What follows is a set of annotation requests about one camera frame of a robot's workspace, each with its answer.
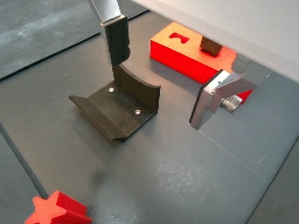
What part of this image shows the red shape sorter board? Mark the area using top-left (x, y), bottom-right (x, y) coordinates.
top-left (150, 22), bottom-right (237, 84)

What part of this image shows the dark grey square block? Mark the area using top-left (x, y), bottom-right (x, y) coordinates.
top-left (201, 37), bottom-right (223, 57)

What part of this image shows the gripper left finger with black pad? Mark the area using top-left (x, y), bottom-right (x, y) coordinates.
top-left (89, 0), bottom-right (130, 67)

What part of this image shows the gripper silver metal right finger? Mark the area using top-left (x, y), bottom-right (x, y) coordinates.
top-left (190, 54), bottom-right (271, 130)

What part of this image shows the red star block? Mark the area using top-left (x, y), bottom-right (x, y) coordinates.
top-left (24, 191), bottom-right (93, 224)

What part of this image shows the black curved holder stand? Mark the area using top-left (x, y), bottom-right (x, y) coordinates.
top-left (70, 65), bottom-right (161, 141)

